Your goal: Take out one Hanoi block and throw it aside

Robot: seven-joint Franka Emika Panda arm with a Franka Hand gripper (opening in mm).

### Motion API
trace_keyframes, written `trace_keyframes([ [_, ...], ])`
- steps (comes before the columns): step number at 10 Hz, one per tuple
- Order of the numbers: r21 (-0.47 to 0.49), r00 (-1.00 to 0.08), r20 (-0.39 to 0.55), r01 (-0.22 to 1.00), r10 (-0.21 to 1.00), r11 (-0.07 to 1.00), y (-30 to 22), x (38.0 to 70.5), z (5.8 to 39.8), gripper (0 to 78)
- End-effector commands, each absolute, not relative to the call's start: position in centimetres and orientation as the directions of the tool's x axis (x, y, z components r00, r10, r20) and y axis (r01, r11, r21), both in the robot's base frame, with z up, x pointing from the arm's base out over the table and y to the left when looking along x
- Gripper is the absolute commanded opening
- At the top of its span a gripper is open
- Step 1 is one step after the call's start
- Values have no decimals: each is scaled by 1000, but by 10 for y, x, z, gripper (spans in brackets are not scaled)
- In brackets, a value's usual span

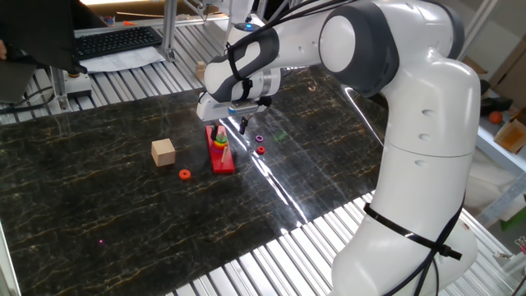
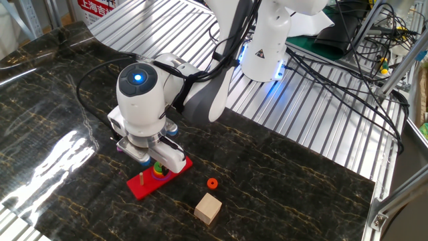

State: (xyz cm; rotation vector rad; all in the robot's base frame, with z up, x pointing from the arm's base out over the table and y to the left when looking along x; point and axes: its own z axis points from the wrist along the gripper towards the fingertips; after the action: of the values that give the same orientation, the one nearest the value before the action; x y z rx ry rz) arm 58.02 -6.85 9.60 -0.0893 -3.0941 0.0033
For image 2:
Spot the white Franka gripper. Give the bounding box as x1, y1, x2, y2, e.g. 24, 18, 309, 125
107, 106, 187, 177

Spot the silver gripper-mounted camera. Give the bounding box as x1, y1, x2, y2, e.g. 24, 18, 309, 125
116, 136, 152, 167

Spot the slanted aluminium profile post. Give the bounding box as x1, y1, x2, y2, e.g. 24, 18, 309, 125
349, 0, 389, 54

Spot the black bag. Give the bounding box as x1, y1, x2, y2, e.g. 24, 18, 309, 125
314, 9, 370, 56

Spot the white sheet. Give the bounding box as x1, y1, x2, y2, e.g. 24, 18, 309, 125
286, 9, 335, 38

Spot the red white printed sign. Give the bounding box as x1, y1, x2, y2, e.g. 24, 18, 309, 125
77, 0, 118, 26

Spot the large purple Hanoi ring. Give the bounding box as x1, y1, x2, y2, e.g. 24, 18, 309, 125
150, 169, 172, 182

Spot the plain wooden cube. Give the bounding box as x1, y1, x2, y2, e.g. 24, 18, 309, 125
193, 192, 223, 226

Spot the black cable bundle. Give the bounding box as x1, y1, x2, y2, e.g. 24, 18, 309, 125
284, 46, 411, 155

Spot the grey metal brace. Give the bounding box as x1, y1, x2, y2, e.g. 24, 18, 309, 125
0, 0, 36, 42

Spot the red Hanoi base with pegs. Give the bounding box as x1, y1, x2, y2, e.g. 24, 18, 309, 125
126, 156, 194, 201

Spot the aluminium post with blue clip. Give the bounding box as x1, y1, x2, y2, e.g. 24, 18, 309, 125
379, 31, 428, 98

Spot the black camera cable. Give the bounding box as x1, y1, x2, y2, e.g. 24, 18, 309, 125
76, 0, 265, 141

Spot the yellow handled screwdriver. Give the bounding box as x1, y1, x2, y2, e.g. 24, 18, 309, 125
379, 56, 391, 76

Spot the black marble pattern mat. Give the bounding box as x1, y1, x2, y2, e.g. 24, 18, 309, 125
0, 21, 376, 241

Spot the aluminium table corner frame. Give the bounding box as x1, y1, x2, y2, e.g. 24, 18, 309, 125
362, 118, 428, 241

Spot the grey perforated shelf post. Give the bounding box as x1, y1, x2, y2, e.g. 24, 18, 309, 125
18, 0, 44, 38

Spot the brown cardboard panel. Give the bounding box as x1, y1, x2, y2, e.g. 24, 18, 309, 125
417, 66, 428, 128

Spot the green cutting mat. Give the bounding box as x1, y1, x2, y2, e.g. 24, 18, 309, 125
286, 5, 347, 63

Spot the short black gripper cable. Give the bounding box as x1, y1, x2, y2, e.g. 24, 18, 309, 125
158, 135, 187, 161

